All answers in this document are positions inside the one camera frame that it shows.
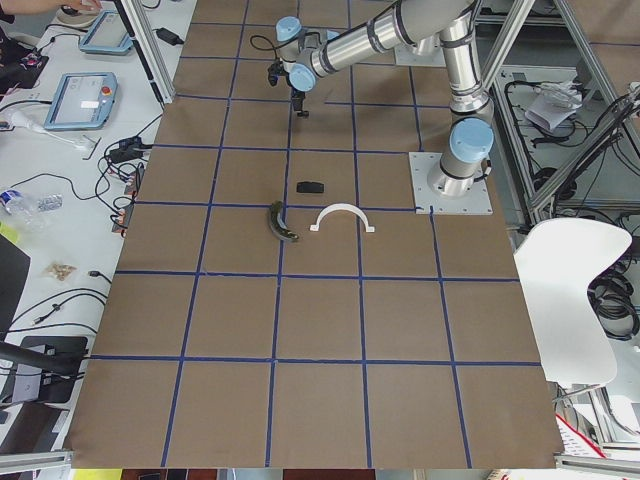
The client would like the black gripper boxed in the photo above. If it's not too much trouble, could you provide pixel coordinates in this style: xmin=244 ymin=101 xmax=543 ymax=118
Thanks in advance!
xmin=291 ymin=88 xmax=308 ymax=118

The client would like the black brake pad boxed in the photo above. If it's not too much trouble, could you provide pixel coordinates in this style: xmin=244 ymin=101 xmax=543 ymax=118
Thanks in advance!
xmin=296 ymin=181 xmax=325 ymax=194

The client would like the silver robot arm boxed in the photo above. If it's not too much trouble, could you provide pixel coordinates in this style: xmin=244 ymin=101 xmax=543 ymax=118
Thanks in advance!
xmin=267 ymin=1 xmax=494 ymax=198

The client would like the green curved brake shoe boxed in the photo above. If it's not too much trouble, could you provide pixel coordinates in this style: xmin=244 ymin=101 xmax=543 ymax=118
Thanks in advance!
xmin=268 ymin=200 xmax=299 ymax=242

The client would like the black power adapter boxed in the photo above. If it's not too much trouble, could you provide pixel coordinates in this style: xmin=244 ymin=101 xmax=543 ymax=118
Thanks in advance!
xmin=154 ymin=27 xmax=184 ymax=46

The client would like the black power brick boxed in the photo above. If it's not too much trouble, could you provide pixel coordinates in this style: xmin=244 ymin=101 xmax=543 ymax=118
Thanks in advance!
xmin=106 ymin=136 xmax=153 ymax=164

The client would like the far blue teach pendant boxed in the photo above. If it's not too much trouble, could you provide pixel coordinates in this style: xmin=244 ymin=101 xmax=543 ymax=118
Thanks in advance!
xmin=79 ymin=10 xmax=133 ymax=56

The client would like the blue teach pendant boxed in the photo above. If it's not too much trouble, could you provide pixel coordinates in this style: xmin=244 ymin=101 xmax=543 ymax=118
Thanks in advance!
xmin=44 ymin=72 xmax=118 ymax=131
xmin=79 ymin=10 xmax=133 ymax=56

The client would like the near blue teach pendant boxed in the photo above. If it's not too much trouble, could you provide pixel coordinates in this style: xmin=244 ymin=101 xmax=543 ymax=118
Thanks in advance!
xmin=44 ymin=72 xmax=118 ymax=131

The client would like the white paper stack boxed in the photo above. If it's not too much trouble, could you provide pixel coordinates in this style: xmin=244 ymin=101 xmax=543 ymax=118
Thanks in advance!
xmin=524 ymin=80 xmax=583 ymax=132

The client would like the small snack bag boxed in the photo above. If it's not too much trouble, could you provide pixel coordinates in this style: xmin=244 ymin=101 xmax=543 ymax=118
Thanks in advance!
xmin=43 ymin=262 xmax=77 ymax=282

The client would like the white chair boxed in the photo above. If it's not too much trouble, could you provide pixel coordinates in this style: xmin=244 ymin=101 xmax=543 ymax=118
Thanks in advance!
xmin=514 ymin=218 xmax=631 ymax=385

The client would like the plastic water bottle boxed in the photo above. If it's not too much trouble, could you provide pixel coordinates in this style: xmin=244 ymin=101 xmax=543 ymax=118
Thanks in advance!
xmin=1 ymin=188 xmax=63 ymax=217

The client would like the black monitor stand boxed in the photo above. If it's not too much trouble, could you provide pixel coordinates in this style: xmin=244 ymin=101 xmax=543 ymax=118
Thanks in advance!
xmin=1 ymin=336 xmax=88 ymax=404

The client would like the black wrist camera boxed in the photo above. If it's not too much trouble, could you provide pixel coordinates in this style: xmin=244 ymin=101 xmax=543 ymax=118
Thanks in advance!
xmin=267 ymin=62 xmax=281 ymax=87

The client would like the white curved plastic bracket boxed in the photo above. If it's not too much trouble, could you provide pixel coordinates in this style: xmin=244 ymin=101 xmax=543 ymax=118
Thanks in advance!
xmin=309 ymin=202 xmax=376 ymax=233

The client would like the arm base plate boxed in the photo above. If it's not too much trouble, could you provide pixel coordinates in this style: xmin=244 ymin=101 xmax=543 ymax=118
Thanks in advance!
xmin=409 ymin=152 xmax=493 ymax=216
xmin=394 ymin=45 xmax=445 ymax=68

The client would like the aluminium frame post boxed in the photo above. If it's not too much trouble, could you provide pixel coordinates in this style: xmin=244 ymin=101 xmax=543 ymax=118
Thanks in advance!
xmin=114 ymin=0 xmax=175 ymax=105

